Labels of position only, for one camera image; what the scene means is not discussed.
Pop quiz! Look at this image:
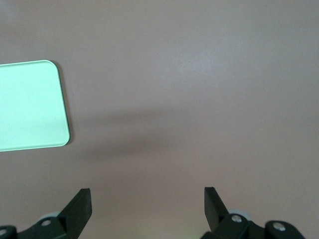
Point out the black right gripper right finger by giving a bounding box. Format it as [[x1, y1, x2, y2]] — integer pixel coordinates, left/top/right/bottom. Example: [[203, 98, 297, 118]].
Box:
[[200, 186, 307, 239]]

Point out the light green rectangular tray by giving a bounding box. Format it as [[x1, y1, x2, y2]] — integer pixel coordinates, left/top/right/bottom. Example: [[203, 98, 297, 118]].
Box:
[[0, 59, 71, 152]]

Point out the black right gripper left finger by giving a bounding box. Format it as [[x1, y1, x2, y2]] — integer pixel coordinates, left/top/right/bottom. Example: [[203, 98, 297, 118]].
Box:
[[0, 188, 93, 239]]

